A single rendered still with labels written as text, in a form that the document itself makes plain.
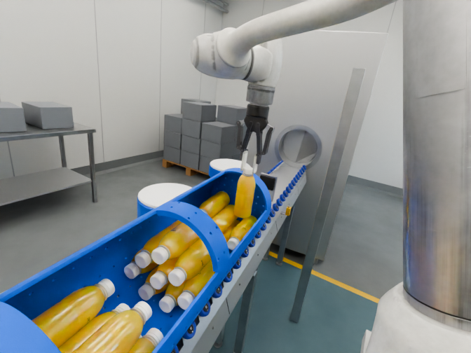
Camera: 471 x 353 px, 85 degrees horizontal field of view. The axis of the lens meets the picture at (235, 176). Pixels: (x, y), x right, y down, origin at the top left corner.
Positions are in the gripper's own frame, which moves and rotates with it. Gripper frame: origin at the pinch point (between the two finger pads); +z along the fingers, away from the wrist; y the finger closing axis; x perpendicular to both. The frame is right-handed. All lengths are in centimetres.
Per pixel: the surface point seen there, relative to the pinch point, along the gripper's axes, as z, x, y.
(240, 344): 117, -24, -4
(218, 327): 44, 30, -8
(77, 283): 22, 54, 19
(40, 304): 21, 61, 19
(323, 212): 40, -67, -28
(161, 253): 14.2, 42.6, 3.9
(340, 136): -6, -67, -27
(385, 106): -21, -438, -80
